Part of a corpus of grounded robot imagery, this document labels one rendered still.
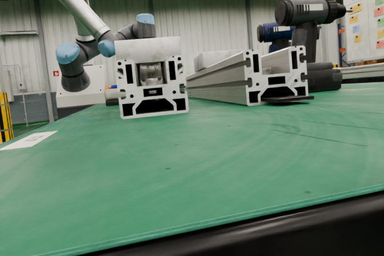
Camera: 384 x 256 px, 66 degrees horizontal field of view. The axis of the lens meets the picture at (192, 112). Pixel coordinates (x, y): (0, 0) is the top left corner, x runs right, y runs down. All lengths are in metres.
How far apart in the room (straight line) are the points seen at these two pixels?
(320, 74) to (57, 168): 0.65
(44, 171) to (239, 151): 0.10
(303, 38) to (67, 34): 11.97
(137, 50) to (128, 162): 0.37
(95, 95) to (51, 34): 10.97
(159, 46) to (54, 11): 12.28
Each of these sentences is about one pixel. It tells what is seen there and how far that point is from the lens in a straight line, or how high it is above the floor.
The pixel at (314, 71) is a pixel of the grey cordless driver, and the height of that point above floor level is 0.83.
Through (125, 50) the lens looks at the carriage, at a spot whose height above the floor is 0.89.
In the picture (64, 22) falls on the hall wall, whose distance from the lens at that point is 12.61.
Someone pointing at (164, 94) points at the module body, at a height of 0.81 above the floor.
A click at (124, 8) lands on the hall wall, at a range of 12.63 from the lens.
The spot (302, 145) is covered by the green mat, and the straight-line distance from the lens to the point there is 0.17.
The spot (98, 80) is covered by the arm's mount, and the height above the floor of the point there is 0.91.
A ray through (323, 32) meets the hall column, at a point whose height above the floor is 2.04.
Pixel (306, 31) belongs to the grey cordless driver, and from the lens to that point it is 0.76.
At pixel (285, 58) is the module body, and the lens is 0.50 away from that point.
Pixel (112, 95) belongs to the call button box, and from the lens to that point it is 1.08.
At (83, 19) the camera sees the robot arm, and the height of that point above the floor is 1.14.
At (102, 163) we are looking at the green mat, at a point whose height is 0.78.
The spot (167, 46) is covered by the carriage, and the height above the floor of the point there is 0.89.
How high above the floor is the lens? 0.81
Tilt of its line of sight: 5 degrees down
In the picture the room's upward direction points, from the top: 5 degrees counter-clockwise
